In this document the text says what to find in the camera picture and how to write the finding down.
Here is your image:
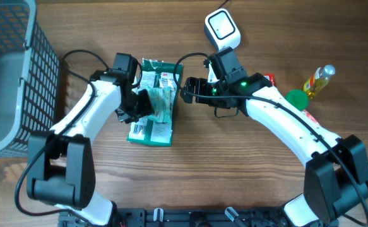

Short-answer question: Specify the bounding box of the white barcode scanner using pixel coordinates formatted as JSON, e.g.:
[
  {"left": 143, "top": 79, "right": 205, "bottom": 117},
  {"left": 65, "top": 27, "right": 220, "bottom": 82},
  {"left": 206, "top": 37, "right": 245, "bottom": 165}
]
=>
[{"left": 204, "top": 8, "right": 241, "bottom": 50}]

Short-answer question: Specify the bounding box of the pink tissue pack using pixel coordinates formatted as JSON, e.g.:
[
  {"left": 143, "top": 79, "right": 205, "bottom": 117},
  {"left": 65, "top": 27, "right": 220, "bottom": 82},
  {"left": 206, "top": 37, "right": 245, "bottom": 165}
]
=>
[{"left": 302, "top": 110, "right": 320, "bottom": 125}]

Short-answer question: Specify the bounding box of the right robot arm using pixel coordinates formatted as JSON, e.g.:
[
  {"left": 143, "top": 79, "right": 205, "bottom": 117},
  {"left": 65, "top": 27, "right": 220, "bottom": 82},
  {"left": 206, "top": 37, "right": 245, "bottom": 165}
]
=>
[{"left": 178, "top": 47, "right": 368, "bottom": 226}]

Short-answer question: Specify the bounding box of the red white tube packet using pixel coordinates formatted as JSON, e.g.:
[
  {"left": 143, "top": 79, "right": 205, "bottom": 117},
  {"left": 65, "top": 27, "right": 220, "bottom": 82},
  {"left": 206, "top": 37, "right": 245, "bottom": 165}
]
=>
[{"left": 264, "top": 73, "right": 275, "bottom": 86}]

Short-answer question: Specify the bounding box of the grey plastic shopping basket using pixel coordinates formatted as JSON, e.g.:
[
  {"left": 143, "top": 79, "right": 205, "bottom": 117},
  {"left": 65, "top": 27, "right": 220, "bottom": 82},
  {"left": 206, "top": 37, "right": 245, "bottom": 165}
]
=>
[{"left": 0, "top": 0, "right": 61, "bottom": 158}]

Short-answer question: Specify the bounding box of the yellow liquid bottle grey cap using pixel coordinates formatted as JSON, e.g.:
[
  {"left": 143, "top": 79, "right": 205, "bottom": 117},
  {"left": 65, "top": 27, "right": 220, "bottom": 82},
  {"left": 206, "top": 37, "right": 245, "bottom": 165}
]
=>
[{"left": 302, "top": 64, "right": 336, "bottom": 100}]

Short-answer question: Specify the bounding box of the green 3M sponge package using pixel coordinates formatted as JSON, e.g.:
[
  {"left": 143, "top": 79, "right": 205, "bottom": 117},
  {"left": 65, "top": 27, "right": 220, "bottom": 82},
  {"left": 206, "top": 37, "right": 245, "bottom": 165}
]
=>
[{"left": 127, "top": 59, "right": 183, "bottom": 146}]

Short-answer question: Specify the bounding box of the green lid jar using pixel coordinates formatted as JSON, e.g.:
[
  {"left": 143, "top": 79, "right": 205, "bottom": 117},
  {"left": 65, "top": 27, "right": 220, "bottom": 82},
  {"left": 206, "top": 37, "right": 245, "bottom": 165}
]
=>
[{"left": 285, "top": 90, "right": 309, "bottom": 111}]

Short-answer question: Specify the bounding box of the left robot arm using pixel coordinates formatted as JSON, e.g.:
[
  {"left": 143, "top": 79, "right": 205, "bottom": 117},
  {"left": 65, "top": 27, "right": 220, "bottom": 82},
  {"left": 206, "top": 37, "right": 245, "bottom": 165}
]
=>
[{"left": 15, "top": 53, "right": 154, "bottom": 226}]

